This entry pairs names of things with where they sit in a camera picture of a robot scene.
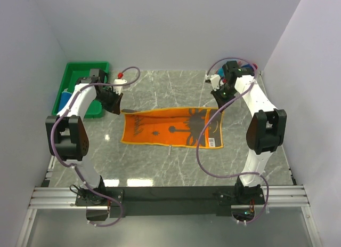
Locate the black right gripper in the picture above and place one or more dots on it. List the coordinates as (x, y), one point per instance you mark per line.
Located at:
(219, 100)

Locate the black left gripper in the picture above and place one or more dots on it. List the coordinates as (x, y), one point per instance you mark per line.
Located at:
(115, 106)

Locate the orange and grey towel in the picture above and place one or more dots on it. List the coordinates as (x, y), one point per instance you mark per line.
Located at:
(177, 126)

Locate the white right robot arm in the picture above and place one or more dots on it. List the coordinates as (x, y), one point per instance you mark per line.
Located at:
(267, 127)

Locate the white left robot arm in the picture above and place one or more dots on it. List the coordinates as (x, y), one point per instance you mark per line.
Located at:
(67, 137)

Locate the red and blue crumpled towel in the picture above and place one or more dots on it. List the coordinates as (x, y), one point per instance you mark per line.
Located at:
(233, 68)

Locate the blue rolled towel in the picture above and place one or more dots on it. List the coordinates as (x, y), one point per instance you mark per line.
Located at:
(64, 98)

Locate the black base beam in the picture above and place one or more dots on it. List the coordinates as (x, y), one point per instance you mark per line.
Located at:
(168, 201)

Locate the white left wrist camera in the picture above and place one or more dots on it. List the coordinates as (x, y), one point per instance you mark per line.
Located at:
(119, 83)

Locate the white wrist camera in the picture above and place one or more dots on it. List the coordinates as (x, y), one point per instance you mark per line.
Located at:
(215, 81)
(119, 83)

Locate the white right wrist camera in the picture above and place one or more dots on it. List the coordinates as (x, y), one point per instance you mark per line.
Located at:
(215, 81)

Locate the aluminium rail frame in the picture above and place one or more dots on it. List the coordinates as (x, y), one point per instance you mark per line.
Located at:
(64, 198)

